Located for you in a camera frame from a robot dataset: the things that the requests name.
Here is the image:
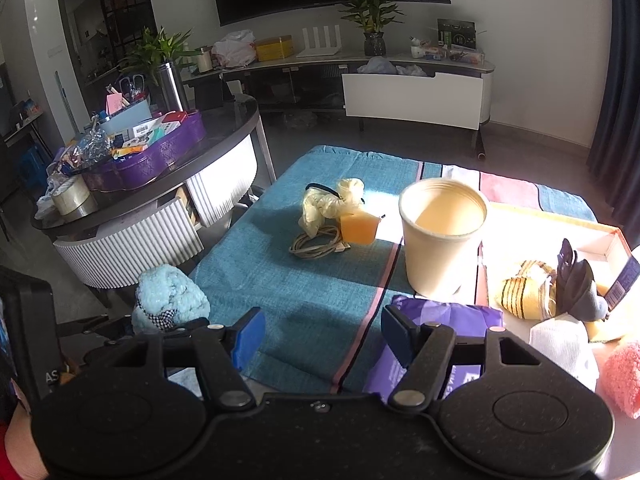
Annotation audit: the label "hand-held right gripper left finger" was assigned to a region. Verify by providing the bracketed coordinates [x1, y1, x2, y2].
[97, 306, 267, 409]

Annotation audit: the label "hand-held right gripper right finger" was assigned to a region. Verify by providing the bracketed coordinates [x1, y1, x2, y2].
[381, 305, 551, 409]

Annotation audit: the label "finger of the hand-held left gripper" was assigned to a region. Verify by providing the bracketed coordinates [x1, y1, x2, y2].
[164, 316, 211, 334]
[56, 314, 137, 350]

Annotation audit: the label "light blue fluffy sock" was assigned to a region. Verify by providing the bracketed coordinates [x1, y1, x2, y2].
[131, 265, 211, 336]

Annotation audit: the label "yellow striped sock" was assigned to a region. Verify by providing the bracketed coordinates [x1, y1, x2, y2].
[495, 259, 559, 321]

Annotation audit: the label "white face mask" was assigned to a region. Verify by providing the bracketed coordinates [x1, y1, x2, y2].
[529, 312, 601, 394]

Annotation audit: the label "dark navy sock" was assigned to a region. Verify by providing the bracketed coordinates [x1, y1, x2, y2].
[555, 238, 610, 322]

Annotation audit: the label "cardboard box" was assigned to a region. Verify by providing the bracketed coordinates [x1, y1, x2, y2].
[481, 202, 640, 347]

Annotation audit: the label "pink fluffy sock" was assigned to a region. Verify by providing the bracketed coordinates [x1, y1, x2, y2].
[602, 339, 640, 419]

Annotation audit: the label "purple facial tissue pack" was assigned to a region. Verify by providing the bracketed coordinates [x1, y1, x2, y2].
[362, 294, 504, 402]

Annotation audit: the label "teal striped cloth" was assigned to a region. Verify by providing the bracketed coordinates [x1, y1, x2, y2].
[189, 145, 599, 394]

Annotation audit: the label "beige paper cup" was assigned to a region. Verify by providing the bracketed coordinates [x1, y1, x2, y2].
[398, 177, 490, 299]

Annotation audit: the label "orange translucent cup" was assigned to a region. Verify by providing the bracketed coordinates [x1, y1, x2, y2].
[340, 210, 385, 246]

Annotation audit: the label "clear tape roll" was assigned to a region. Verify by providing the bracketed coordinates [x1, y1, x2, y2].
[50, 175, 99, 217]

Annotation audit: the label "pale yellow gloves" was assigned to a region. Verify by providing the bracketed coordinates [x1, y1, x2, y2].
[299, 177, 366, 239]

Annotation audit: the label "purple tin tray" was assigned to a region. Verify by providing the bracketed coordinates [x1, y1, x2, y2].
[80, 110, 207, 192]

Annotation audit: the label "dark round coffee table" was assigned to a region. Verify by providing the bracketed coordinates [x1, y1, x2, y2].
[31, 94, 277, 309]

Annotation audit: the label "light blue paper holder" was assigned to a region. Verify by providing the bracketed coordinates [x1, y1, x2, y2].
[102, 95, 153, 136]

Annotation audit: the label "white TV stand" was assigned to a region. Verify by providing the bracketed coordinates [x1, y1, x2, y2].
[182, 52, 497, 162]

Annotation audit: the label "steel tumbler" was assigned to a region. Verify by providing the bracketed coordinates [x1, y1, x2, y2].
[159, 61, 190, 113]

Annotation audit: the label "scissors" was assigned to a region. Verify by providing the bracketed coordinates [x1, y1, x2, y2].
[120, 74, 149, 102]

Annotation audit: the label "grey crumpled bag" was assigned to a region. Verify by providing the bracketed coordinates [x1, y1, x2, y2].
[357, 56, 429, 79]

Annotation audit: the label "green plant in tumbler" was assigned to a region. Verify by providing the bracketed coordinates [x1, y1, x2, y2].
[117, 27, 194, 111]

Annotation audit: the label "white plastic bag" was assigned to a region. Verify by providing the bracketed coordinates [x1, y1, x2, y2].
[212, 30, 257, 69]

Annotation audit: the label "yellow box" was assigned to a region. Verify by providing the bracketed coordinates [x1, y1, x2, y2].
[255, 35, 295, 63]

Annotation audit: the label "white router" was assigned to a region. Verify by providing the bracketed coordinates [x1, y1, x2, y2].
[296, 26, 345, 59]

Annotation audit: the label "black and green box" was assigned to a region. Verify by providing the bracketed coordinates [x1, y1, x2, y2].
[437, 19, 476, 51]

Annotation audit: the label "dark glass door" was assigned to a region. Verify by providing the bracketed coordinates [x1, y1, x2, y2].
[56, 0, 162, 127]

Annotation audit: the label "dark curtain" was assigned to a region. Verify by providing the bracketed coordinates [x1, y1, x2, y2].
[585, 0, 640, 222]

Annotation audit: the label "potted plant in glass vase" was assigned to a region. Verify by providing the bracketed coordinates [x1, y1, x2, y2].
[340, 0, 406, 57]

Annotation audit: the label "coiled beige cable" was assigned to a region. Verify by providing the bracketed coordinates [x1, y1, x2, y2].
[289, 225, 354, 261]

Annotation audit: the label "black hair tie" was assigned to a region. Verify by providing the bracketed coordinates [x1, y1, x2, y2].
[304, 182, 349, 201]

